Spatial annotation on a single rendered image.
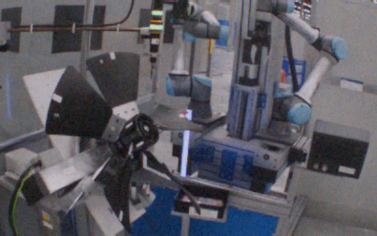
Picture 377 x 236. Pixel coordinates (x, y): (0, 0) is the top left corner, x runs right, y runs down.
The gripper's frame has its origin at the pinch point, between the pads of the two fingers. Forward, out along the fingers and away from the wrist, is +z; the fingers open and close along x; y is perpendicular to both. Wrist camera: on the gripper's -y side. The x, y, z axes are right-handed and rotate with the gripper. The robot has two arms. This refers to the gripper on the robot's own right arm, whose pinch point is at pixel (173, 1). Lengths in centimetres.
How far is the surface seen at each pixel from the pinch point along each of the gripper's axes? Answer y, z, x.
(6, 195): 94, 28, 74
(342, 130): 43, -4, -75
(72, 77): 27, 45, 16
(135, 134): 45, 33, -2
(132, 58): 24.2, 8.1, 11.9
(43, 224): 94, 37, 41
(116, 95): 36.6, 21.1, 11.5
